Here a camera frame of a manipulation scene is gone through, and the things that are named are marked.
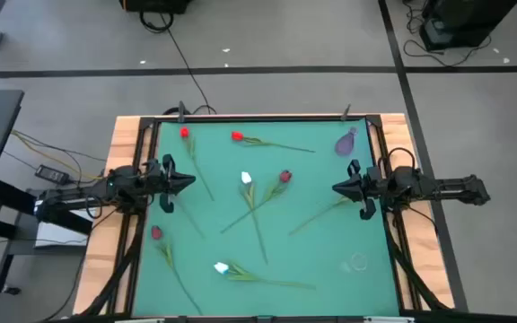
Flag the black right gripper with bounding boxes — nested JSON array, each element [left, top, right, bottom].
[[332, 160, 383, 222]]

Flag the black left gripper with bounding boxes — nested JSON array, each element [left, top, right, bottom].
[[146, 154, 197, 214]]

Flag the bright red artificial tulip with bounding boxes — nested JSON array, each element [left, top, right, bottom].
[[179, 127, 216, 202], [231, 130, 317, 154]]

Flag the dark red artificial tulip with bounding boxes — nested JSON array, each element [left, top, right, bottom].
[[151, 225, 205, 316], [220, 169, 294, 235]]

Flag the white artificial tulip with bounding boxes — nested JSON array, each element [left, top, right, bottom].
[[213, 261, 317, 291], [239, 170, 269, 265]]

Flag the purple glass vase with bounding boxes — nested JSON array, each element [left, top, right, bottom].
[[334, 127, 359, 157]]

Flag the clear glass vase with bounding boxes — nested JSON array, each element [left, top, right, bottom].
[[337, 251, 370, 274]]

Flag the green table mat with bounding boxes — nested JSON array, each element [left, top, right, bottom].
[[131, 118, 401, 318]]

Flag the black power adapter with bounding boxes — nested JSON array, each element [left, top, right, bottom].
[[34, 164, 72, 186]]

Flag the white flat box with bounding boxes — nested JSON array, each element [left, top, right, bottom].
[[33, 208, 98, 250]]

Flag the black equipment box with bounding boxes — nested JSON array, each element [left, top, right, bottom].
[[118, 0, 193, 14]]

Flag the large black equipment case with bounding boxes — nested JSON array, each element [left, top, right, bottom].
[[418, 0, 517, 51]]

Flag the black floor cable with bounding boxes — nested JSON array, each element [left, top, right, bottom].
[[139, 11, 218, 116]]

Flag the tangled black floor cables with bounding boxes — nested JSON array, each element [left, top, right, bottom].
[[401, 0, 493, 68]]

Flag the yellow cable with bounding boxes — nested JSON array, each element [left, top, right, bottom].
[[10, 129, 107, 180]]

